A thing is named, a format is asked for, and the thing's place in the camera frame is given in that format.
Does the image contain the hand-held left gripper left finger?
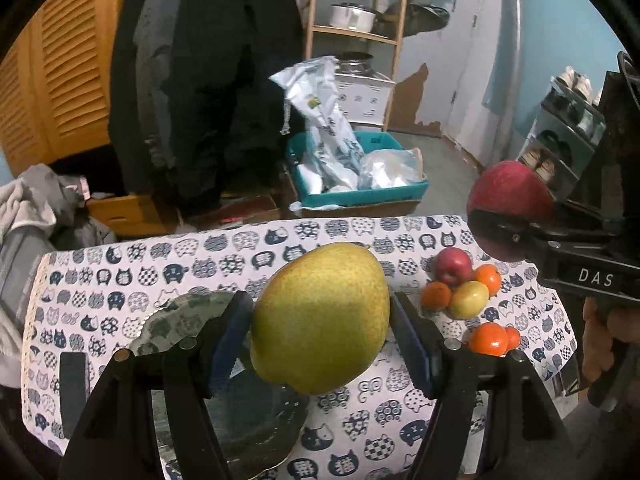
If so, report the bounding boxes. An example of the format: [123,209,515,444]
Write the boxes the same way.
[57,290,255,480]

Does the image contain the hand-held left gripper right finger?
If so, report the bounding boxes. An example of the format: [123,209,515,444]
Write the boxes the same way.
[389,291,581,480]

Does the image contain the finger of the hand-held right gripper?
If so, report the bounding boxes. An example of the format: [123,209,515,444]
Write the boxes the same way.
[550,198,626,228]
[466,207,557,283]

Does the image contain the large red apple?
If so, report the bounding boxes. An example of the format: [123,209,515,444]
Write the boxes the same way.
[466,161,556,263]

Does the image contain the scalloped glass plate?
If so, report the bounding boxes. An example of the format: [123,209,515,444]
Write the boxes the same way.
[127,290,311,480]

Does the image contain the yellow-green apple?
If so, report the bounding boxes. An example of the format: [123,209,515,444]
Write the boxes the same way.
[448,281,489,320]

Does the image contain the large orange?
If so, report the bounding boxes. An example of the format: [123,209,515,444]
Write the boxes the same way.
[468,323,510,357]

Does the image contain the yellow-green pear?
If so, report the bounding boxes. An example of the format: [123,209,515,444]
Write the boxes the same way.
[250,241,391,396]

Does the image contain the person's right hand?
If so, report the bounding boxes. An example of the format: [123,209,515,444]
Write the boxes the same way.
[581,297,640,387]

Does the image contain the small red apple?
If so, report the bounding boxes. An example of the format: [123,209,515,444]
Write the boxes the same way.
[434,247,473,286]

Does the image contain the shoe rack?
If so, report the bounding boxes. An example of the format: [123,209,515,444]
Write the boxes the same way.
[517,75,608,196]

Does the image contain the white sneakers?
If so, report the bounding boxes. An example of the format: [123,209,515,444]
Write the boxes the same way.
[557,66,603,106]

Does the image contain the cat print tablecloth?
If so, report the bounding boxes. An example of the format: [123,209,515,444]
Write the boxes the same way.
[20,215,581,480]

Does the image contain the teal plastic crate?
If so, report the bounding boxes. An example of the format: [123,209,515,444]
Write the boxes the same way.
[286,131,430,209]

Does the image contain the clear plastic bag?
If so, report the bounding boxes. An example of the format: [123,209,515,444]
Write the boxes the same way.
[357,149,423,191]

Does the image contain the black smartphone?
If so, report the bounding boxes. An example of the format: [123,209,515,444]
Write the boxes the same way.
[59,351,90,441]

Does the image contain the white door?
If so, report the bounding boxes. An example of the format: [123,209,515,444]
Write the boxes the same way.
[445,0,523,161]

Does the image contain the white patterned storage box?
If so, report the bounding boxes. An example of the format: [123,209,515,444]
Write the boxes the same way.
[332,52,393,123]

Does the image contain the white printed plastic bag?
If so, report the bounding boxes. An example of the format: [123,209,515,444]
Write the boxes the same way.
[269,56,366,193]

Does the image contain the grey fabric bag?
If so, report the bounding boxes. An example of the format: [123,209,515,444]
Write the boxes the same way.
[0,225,53,386]

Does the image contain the grey pan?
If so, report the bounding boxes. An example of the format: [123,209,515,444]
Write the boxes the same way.
[380,0,453,36]

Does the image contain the grey clothes pile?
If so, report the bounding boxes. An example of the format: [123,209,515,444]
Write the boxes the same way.
[0,165,118,251]

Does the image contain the dark hanging coats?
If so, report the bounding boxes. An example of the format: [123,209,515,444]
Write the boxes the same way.
[109,0,306,216]

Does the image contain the wooden shelf rack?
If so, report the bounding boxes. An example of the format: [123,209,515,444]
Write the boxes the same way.
[302,0,411,131]

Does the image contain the wooden louvered cabinet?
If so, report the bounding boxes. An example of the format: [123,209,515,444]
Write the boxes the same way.
[0,0,146,176]

